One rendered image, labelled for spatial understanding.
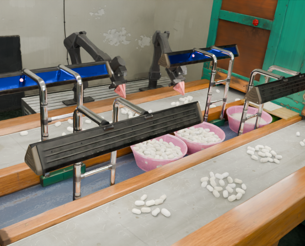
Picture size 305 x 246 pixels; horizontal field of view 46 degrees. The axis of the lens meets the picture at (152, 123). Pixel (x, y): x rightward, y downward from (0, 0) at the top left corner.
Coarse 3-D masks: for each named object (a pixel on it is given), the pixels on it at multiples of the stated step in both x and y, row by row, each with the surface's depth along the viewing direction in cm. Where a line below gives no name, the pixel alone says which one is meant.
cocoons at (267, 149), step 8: (304, 144) 186; (248, 152) 172; (264, 152) 175; (272, 152) 174; (264, 160) 166; (272, 160) 167; (216, 176) 151; (224, 176) 151; (216, 184) 145; (232, 184) 145; (216, 192) 139; (224, 192) 139; (240, 192) 142; (152, 200) 130; (160, 200) 131; (232, 200) 137; (144, 208) 126; (168, 216) 125
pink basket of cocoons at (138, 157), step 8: (168, 136) 178; (176, 144) 176; (184, 144) 170; (136, 152) 159; (184, 152) 166; (136, 160) 164; (144, 160) 158; (160, 160) 155; (168, 160) 156; (144, 168) 162; (152, 168) 160
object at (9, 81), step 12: (12, 72) 137; (36, 72) 142; (48, 72) 145; (60, 72) 148; (84, 72) 155; (96, 72) 159; (108, 72) 163; (0, 84) 133; (12, 84) 136; (24, 84) 139; (36, 84) 141; (48, 84) 144; (60, 84) 148
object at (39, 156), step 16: (160, 112) 115; (176, 112) 120; (192, 112) 124; (96, 128) 100; (128, 128) 107; (144, 128) 110; (160, 128) 114; (176, 128) 118; (32, 144) 89; (48, 144) 91; (64, 144) 94; (80, 144) 96; (96, 144) 99; (112, 144) 103; (128, 144) 106; (32, 160) 90; (48, 160) 90; (64, 160) 93; (80, 160) 96
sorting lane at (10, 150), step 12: (180, 96) 237; (192, 96) 239; (204, 96) 242; (216, 96) 244; (228, 96) 246; (240, 96) 248; (120, 108) 209; (144, 108) 213; (156, 108) 214; (204, 108) 222; (72, 120) 189; (84, 120) 191; (108, 120) 193; (120, 120) 195; (36, 132) 173; (48, 132) 174; (60, 132) 176; (72, 132) 177; (0, 144) 160; (12, 144) 161; (24, 144) 162; (0, 156) 151; (12, 156) 152; (24, 156) 153; (0, 168) 143
